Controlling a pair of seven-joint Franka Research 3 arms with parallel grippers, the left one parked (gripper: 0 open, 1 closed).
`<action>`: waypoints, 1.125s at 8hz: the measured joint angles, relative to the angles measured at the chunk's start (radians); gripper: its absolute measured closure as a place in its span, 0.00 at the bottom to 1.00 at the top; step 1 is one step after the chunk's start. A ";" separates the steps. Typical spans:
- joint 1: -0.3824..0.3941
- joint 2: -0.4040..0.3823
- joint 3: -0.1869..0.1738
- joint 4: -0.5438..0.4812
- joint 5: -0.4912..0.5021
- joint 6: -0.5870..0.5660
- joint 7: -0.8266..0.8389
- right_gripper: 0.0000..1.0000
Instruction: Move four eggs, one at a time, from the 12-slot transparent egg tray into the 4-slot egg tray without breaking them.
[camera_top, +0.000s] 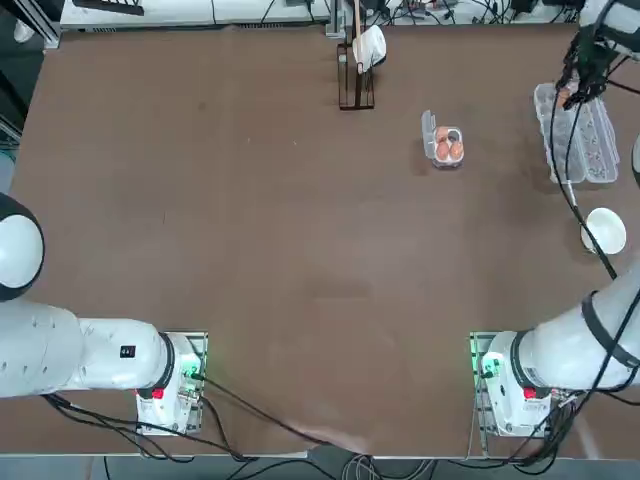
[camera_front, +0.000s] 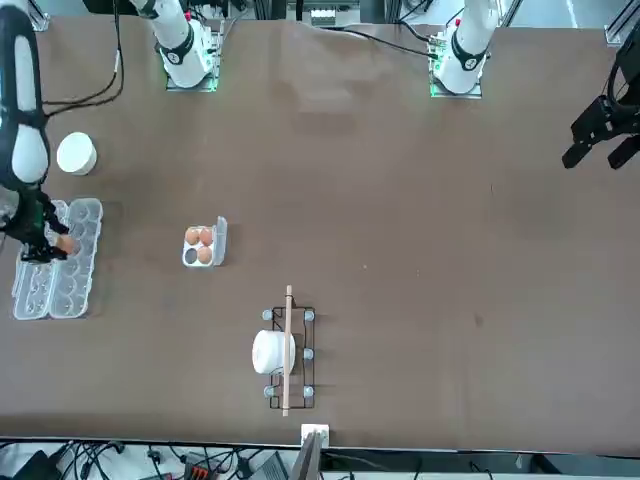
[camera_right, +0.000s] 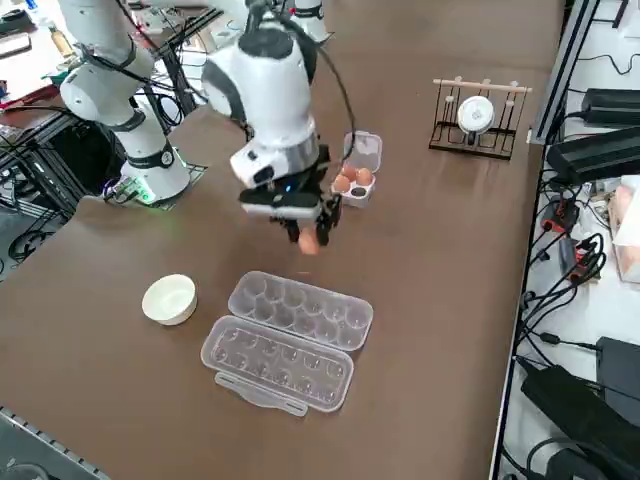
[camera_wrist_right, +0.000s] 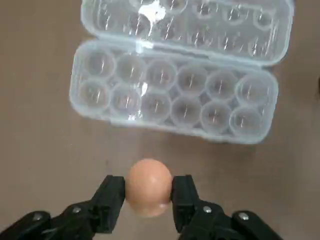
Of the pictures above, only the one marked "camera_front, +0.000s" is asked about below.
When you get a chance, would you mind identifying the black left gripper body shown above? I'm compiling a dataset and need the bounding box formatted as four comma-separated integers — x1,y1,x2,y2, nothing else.
613,38,640,135

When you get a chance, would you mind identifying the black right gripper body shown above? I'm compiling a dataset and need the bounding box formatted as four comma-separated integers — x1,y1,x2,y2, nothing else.
5,187,52,252

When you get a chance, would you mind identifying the transparent twelve-slot egg tray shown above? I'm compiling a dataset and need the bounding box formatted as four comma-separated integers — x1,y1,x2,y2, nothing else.
12,197,105,321

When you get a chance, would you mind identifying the clear four-slot egg tray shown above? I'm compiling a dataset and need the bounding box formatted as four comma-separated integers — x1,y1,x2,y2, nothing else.
181,215,230,269

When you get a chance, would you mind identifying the white bowl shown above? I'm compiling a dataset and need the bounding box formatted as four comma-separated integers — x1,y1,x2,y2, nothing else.
56,131,99,176

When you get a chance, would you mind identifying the white cup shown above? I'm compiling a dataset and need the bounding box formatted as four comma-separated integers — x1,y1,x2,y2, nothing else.
251,328,299,376

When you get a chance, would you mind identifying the white connector block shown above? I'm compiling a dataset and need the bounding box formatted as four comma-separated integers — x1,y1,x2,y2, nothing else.
309,8,337,30

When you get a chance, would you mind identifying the grey ribbed power adapter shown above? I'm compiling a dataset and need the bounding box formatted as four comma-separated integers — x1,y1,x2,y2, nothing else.
253,452,290,480

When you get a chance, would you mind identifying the aluminium frame bracket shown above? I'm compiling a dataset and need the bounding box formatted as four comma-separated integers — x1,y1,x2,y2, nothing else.
28,0,52,32
603,0,632,45

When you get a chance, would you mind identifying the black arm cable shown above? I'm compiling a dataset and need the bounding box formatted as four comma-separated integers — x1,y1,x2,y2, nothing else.
39,0,125,119

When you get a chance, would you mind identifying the black base cable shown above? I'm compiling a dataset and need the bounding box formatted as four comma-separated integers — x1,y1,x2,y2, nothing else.
312,19,436,59

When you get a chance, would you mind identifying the black wire cup rack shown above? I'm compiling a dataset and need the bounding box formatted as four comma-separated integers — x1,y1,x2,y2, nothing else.
262,284,317,417

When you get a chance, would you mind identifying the aluminium frame post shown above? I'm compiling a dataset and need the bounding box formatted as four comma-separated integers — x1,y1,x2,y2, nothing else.
289,423,331,480

